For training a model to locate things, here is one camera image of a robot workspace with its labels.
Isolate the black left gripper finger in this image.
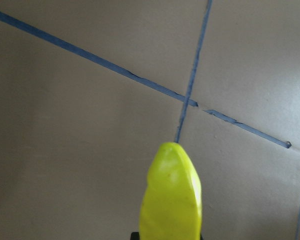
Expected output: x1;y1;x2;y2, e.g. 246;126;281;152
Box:
130;231;140;240

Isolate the bright yellow-green banana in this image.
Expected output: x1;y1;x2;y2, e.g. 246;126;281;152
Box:
139;142;203;240

